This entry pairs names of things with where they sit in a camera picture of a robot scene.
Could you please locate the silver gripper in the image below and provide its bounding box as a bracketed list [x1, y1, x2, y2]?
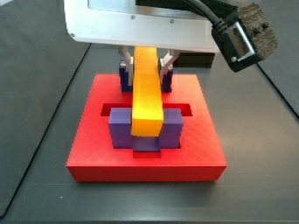
[65, 0, 219, 86]

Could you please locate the long yellow block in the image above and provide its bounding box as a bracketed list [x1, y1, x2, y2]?
[131, 46, 165, 137]

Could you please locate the red slotted board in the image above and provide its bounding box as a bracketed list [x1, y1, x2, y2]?
[67, 74, 227, 182]

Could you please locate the dark blue U block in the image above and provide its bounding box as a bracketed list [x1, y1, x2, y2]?
[119, 60, 174, 93]

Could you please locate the purple U block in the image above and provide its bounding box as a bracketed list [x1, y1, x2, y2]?
[109, 108, 183, 152]

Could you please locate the black camera cable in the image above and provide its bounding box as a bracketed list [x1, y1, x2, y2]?
[182, 0, 230, 29]

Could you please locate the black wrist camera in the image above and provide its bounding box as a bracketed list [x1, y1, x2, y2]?
[211, 3, 278, 72]

